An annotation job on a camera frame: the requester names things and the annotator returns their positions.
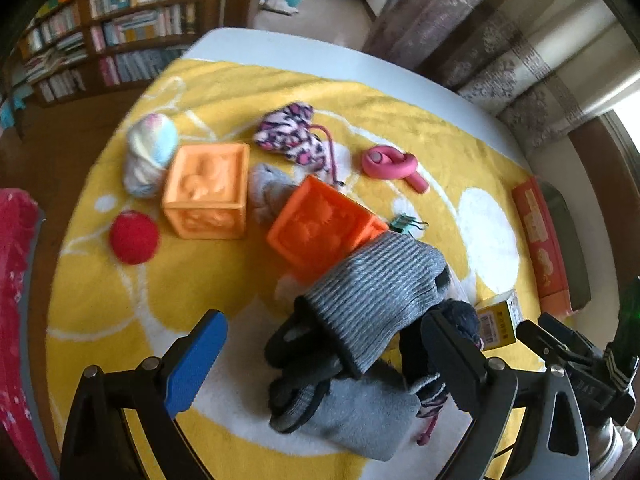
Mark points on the grey ribbed knit sock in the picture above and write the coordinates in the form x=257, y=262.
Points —
x=372, y=294

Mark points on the grey knotted sock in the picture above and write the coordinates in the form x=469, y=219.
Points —
x=269, y=189

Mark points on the teal binder clip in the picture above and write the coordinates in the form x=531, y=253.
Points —
x=405, y=224

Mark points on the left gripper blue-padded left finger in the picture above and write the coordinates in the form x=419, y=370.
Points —
x=188, y=361

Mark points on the patterned curtain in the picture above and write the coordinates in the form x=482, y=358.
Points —
x=542, y=67

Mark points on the pink foam curler knot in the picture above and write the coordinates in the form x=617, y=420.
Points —
x=383, y=162

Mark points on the pastel sock ball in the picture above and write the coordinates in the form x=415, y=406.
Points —
x=151, y=145

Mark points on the light grey fleece sock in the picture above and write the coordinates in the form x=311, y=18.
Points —
x=369, y=416

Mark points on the black fuzzy sock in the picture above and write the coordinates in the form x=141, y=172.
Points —
x=415, y=362

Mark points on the orange storage box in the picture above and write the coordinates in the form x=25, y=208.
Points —
x=559, y=264

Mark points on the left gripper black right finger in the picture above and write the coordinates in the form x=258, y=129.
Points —
x=460, y=363

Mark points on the red pompom ball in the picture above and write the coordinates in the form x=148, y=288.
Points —
x=134, y=237

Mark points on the orange embossed soft cube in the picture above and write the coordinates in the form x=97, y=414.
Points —
x=205, y=194

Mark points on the yellow white cartoon blanket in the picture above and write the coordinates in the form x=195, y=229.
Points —
x=126, y=285

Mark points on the small yellow carton box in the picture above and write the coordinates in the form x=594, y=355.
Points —
x=499, y=318

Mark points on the pink leopard fuzzy sock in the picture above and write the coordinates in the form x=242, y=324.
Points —
x=291, y=132

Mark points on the wooden bookshelf with books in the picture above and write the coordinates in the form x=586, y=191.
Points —
x=72, y=49

